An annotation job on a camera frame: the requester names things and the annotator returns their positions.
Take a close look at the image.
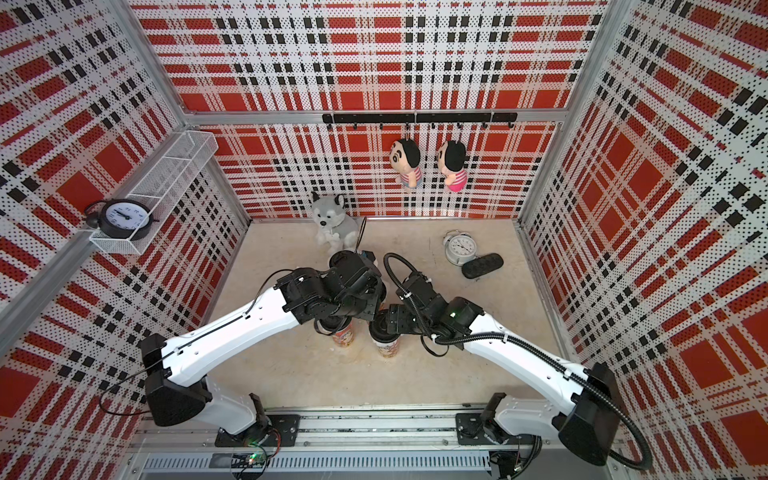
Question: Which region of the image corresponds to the metal base rail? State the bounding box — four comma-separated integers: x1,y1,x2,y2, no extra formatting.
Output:
118,399,630,479

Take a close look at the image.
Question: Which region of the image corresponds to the grey white husky plush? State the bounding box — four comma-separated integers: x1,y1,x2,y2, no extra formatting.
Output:
309,191,362,255

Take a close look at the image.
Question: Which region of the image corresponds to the red paper cup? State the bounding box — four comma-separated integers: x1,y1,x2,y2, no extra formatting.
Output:
331,323,355,348
374,339,400,358

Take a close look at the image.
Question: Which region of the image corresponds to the black hook rail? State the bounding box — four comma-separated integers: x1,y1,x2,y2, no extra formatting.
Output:
321,111,519,128

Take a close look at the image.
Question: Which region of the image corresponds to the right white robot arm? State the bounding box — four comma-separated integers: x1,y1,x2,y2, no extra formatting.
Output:
393,271,653,471

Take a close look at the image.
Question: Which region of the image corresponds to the boy doll pink shirt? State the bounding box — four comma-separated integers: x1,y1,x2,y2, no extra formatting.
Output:
438,140,468,193

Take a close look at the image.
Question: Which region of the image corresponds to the boy doll striped shirt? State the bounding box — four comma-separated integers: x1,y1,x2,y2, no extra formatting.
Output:
389,138,423,189

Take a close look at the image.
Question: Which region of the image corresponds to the black round clock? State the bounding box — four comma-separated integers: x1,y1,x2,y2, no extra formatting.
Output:
84,199,158,241

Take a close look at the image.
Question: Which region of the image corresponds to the white wire basket shelf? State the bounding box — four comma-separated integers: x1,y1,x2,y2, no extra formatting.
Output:
89,130,218,255

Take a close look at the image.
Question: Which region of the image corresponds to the black oblong case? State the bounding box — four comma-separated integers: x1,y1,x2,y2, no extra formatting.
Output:
461,253,504,280

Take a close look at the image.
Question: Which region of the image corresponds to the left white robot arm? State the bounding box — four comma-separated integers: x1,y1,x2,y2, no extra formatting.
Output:
140,250,385,436

